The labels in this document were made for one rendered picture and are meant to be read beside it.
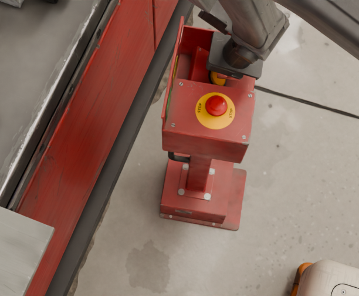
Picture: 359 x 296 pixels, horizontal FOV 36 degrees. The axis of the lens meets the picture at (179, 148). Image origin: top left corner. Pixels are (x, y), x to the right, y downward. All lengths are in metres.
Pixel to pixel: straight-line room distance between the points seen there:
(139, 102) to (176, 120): 0.82
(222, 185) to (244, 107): 0.66
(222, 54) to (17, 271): 0.52
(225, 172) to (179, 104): 0.68
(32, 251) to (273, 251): 1.12
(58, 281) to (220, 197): 0.53
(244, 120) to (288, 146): 0.85
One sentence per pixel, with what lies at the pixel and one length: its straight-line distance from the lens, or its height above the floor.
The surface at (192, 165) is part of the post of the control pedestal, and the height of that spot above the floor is 0.36.
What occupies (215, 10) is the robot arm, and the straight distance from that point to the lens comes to 0.90.
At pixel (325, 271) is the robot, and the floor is 0.28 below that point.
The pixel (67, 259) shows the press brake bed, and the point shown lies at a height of 0.05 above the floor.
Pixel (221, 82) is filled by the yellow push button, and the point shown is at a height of 0.72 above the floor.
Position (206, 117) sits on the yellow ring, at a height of 0.78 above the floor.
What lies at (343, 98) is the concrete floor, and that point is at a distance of 1.96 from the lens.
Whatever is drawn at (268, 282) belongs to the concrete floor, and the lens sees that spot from 1.74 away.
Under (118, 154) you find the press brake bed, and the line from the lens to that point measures 1.75.
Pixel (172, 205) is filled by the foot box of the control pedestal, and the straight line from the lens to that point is 1.62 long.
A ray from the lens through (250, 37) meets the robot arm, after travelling 0.79.
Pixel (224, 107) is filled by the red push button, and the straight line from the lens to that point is 0.98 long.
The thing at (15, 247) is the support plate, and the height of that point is 1.00.
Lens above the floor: 1.70
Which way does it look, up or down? 71 degrees down
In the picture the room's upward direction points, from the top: 3 degrees clockwise
